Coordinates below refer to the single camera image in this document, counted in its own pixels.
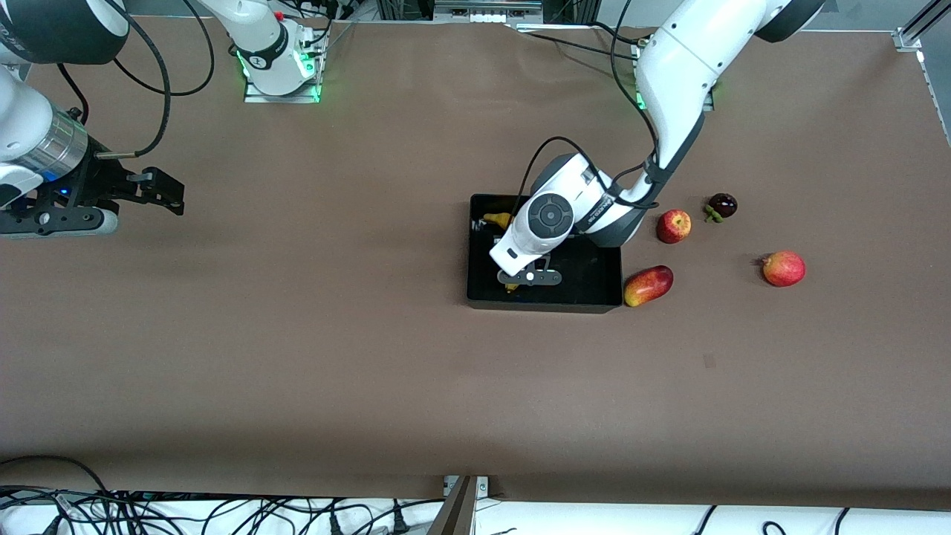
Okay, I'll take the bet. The black rectangular plastic tray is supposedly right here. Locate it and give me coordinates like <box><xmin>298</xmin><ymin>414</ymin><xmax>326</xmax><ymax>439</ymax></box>
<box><xmin>467</xmin><ymin>194</ymin><xmax>623</xmax><ymax>314</ymax></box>

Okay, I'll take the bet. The yellow banana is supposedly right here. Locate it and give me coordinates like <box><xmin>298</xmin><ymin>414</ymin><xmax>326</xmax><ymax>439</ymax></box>
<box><xmin>483</xmin><ymin>213</ymin><xmax>521</xmax><ymax>294</ymax></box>

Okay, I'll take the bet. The small red yellow apple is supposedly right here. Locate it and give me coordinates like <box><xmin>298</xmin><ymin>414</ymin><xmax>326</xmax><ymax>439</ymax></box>
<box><xmin>656</xmin><ymin>210</ymin><xmax>692</xmax><ymax>244</ymax></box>

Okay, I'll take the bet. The red yellow mango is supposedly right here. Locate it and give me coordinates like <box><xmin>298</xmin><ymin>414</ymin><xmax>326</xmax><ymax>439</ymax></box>
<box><xmin>623</xmin><ymin>265</ymin><xmax>674</xmax><ymax>308</ymax></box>

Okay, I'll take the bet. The dark purple mangosteen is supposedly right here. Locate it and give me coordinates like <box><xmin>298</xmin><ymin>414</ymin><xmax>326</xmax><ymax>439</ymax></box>
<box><xmin>704</xmin><ymin>192</ymin><xmax>739</xmax><ymax>224</ymax></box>

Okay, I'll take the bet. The silver device with ports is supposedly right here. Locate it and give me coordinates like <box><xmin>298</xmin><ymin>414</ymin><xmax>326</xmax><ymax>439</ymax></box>
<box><xmin>435</xmin><ymin>0</ymin><xmax>544</xmax><ymax>23</ymax></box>

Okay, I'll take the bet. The dark grey metal beam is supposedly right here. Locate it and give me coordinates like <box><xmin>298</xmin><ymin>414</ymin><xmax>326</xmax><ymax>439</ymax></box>
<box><xmin>427</xmin><ymin>476</ymin><xmax>476</xmax><ymax>535</ymax></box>

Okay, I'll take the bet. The black right arm cable loop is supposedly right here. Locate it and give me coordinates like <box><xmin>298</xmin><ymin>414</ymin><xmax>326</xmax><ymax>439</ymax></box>
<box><xmin>113</xmin><ymin>0</ymin><xmax>215</xmax><ymax>97</ymax></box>

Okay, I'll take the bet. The long black table cable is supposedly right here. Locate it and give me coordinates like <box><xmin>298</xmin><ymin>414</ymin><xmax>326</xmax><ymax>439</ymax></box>
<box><xmin>509</xmin><ymin>26</ymin><xmax>641</xmax><ymax>62</ymax></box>

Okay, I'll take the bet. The short black table cable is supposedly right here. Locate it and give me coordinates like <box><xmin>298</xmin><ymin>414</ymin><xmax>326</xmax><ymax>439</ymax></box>
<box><xmin>591</xmin><ymin>21</ymin><xmax>641</xmax><ymax>45</ymax></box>

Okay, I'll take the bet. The black arched floor cable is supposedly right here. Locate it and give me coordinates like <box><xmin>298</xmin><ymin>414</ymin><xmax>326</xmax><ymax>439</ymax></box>
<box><xmin>0</xmin><ymin>454</ymin><xmax>112</xmax><ymax>496</ymax></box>

